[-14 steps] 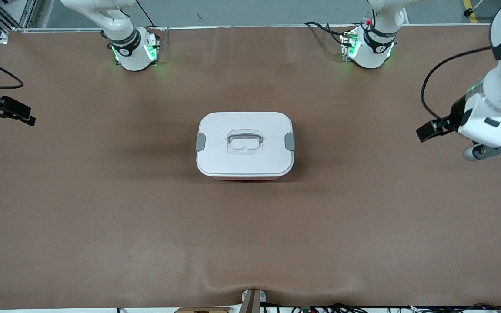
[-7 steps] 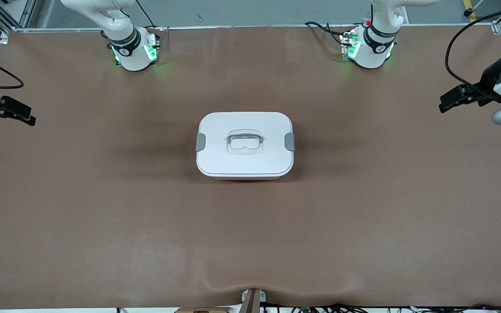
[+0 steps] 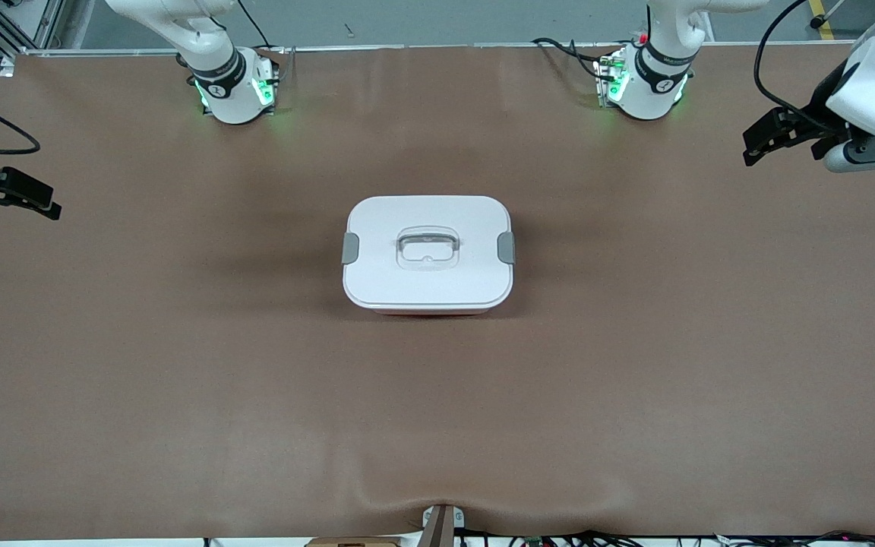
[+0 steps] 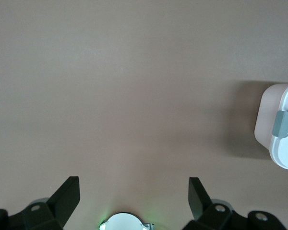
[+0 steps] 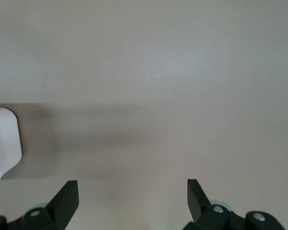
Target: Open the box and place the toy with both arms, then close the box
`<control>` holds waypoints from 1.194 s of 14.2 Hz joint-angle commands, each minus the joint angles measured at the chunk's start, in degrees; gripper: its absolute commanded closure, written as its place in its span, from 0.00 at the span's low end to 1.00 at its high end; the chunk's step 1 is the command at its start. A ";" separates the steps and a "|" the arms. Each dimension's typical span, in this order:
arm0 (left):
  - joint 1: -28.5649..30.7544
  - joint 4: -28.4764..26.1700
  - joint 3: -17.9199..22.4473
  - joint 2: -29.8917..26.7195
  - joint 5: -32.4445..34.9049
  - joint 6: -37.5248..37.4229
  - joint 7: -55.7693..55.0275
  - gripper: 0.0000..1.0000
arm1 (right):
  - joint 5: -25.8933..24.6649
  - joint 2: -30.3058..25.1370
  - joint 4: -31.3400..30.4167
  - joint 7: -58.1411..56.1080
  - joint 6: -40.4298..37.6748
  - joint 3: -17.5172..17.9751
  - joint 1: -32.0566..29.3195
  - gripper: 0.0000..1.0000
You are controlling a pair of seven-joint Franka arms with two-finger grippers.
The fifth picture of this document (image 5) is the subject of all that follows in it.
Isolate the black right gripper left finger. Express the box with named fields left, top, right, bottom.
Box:
left=0, top=179, right=80, bottom=230

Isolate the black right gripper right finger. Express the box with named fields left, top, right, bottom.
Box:
left=182, top=178, right=286, bottom=230

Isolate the pink plastic box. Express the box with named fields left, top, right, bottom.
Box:
left=0, top=107, right=23, bottom=179

